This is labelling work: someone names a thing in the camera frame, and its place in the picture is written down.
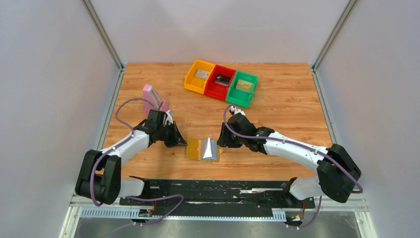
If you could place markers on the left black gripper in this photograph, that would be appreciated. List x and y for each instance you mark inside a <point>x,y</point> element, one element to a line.
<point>172,135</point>

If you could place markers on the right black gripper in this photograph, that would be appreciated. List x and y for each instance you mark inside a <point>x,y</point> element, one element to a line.
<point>228,136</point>

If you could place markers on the yellow leather card holder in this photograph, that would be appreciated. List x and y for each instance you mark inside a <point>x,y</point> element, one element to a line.
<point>202,149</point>

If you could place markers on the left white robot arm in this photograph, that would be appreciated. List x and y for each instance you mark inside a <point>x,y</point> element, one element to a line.
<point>100,175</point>

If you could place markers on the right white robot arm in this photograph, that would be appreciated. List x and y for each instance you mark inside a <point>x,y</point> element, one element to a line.
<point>336,176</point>

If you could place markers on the gold card in green bin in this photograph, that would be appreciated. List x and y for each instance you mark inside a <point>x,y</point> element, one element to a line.
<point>244,85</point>

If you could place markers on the dark card in red bin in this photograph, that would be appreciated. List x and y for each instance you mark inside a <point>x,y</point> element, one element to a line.
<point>222,80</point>

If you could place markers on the silver card in yellow bin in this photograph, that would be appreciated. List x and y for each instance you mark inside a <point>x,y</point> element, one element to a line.
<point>202,74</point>

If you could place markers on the pink wedge stand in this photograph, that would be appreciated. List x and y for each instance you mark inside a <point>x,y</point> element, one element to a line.
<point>153,100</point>

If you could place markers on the green plastic bin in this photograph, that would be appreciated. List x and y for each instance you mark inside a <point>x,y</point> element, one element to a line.
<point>238,97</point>

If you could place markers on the red plastic bin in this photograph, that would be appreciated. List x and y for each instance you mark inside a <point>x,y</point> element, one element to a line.
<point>215,90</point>

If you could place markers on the yellow plastic bin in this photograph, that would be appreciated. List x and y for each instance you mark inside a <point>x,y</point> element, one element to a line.
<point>196,84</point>

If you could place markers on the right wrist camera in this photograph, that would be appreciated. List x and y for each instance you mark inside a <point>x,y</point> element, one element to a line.
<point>233,110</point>

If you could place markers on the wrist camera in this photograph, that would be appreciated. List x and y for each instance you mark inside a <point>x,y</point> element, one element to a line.
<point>233,110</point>
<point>168,117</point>

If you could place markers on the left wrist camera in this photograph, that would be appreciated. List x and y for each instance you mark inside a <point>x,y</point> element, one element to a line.
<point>168,117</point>

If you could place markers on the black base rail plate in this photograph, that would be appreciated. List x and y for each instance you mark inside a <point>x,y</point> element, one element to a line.
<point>219,198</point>

